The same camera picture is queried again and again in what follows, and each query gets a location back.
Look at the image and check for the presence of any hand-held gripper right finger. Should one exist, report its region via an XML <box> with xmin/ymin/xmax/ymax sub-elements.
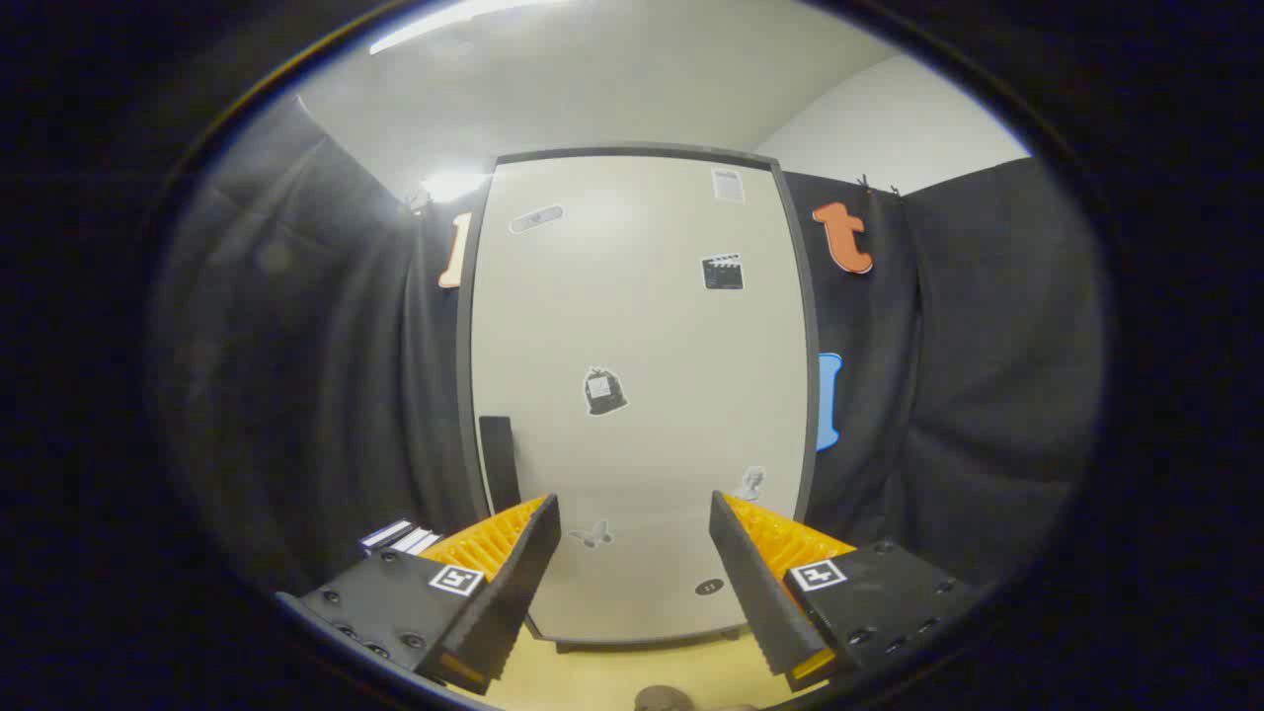
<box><xmin>709</xmin><ymin>490</ymin><xmax>979</xmax><ymax>692</ymax></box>

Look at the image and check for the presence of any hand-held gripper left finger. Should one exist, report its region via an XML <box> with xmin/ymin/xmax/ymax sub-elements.
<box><xmin>276</xmin><ymin>494</ymin><xmax>562</xmax><ymax>697</ymax></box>

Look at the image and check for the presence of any grey shoe cabinet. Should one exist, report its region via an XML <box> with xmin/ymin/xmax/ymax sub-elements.
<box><xmin>456</xmin><ymin>143</ymin><xmax>823</xmax><ymax>653</ymax></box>

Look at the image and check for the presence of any white shoe cabinet door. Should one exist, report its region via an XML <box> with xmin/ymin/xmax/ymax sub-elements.
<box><xmin>472</xmin><ymin>156</ymin><xmax>811</xmax><ymax>643</ymax></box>

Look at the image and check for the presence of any blue cover book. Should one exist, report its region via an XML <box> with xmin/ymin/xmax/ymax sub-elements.
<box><xmin>359</xmin><ymin>518</ymin><xmax>416</xmax><ymax>551</ymax></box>

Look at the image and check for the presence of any black backdrop cloth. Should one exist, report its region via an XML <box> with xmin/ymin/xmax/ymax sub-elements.
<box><xmin>148</xmin><ymin>94</ymin><xmax>1107</xmax><ymax>603</ymax></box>

